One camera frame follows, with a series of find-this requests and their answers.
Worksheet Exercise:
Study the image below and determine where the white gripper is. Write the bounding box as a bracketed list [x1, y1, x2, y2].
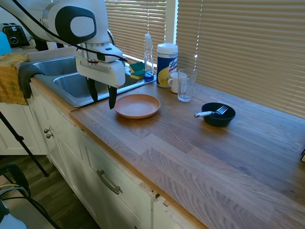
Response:
[75, 50, 126, 110]

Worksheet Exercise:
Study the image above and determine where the orange plate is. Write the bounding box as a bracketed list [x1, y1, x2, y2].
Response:
[113, 94, 161, 120]

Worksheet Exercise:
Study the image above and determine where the stainless steel double sink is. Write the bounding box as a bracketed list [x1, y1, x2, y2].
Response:
[30, 54, 157, 108]

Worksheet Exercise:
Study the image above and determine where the white board behind sink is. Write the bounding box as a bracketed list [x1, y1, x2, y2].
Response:
[27, 46, 77, 62]

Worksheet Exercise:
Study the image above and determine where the white mug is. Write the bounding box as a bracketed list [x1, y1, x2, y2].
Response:
[167, 72, 188, 94]

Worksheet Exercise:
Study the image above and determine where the green and yellow sponge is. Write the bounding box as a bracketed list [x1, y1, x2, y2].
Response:
[129, 62, 145, 73]
[130, 69, 146, 81]

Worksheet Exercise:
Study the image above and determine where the clear dish soap bottle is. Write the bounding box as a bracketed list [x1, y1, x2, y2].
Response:
[143, 33, 155, 83]

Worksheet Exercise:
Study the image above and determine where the yellow disinfecting wipes canister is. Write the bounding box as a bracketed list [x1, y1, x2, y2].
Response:
[156, 42, 179, 88]

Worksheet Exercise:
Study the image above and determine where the white base cabinet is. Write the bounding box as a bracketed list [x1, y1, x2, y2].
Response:
[0, 83, 193, 229]

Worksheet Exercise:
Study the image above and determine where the black canister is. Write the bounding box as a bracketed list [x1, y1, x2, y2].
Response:
[34, 39, 50, 52]

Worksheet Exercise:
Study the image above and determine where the grey dish cloth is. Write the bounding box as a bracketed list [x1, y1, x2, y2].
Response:
[18, 62, 46, 100]

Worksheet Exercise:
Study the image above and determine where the clear drinking glass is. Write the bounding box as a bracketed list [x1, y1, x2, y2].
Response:
[177, 68, 198, 103]

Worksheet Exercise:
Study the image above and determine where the black tripod leg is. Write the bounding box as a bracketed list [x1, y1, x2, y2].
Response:
[0, 111, 50, 178]

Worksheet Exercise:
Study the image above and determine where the yellow towel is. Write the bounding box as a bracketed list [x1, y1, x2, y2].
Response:
[0, 52, 31, 106]

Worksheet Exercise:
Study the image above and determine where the black toaster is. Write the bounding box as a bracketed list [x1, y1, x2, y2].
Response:
[1, 23, 31, 48]

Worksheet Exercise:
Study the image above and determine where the light blue plastic object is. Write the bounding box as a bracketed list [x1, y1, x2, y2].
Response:
[0, 31, 13, 56]

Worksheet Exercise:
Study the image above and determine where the dark blue bowl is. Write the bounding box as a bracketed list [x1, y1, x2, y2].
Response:
[201, 102, 236, 128]

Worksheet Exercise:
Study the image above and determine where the wide beige window blind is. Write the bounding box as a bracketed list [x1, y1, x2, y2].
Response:
[176, 0, 305, 119]

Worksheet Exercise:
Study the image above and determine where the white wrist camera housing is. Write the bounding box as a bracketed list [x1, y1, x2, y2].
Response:
[94, 44, 124, 63]

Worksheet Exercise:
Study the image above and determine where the metal cabinet bar handle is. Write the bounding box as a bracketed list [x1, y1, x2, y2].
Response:
[96, 169, 123, 195]

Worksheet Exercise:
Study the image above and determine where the white window frame post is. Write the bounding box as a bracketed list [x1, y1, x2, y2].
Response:
[165, 0, 180, 45]

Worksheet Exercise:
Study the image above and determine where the white-handled metal fork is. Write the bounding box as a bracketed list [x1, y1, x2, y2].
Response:
[193, 105, 229, 119]

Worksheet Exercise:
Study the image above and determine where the black metal frame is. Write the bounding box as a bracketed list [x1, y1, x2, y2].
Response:
[0, 164, 61, 229]

